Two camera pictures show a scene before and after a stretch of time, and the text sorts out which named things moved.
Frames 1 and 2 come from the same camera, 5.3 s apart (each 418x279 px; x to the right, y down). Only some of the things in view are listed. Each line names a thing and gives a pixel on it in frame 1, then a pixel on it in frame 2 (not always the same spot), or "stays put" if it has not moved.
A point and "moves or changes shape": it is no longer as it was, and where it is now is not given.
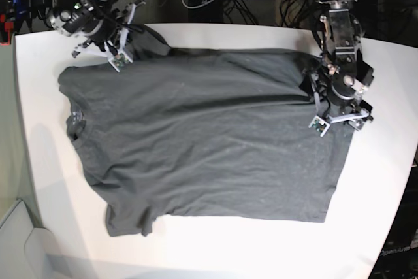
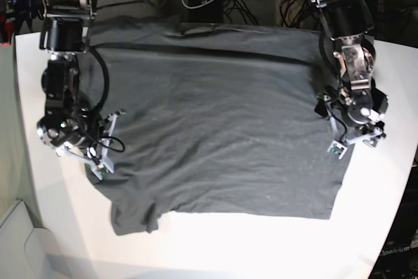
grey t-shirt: x=186 y=133 moves or changes shape
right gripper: x=356 y=114 → x=370 y=133
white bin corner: x=27 y=251 stays put
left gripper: x=110 y=29 → x=96 y=161
